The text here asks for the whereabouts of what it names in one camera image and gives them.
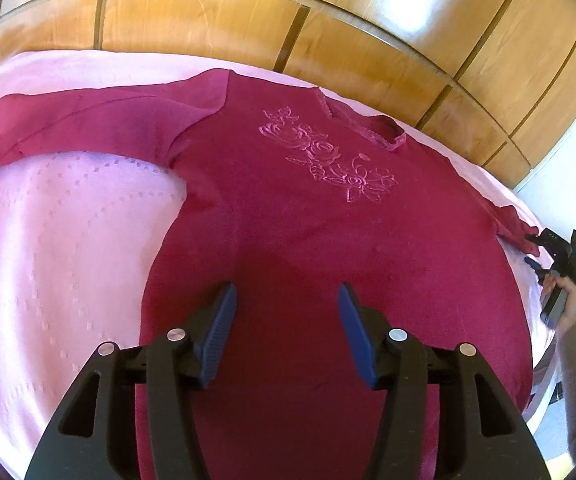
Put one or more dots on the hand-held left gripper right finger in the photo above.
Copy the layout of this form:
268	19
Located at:
352	325

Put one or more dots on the wooden panelled wardrobe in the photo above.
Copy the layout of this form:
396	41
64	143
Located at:
318	15

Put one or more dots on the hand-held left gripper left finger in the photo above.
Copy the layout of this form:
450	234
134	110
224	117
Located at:
220	322

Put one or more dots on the pink patterned bedspread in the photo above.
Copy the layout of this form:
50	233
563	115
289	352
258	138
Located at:
53	260

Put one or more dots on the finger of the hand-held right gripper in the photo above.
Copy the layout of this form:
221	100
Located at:
541	240
535	264

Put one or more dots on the person's right hand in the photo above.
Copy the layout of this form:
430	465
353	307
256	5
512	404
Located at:
570	300

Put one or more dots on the maroon embroidered sweater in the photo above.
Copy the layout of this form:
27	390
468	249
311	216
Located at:
288	240

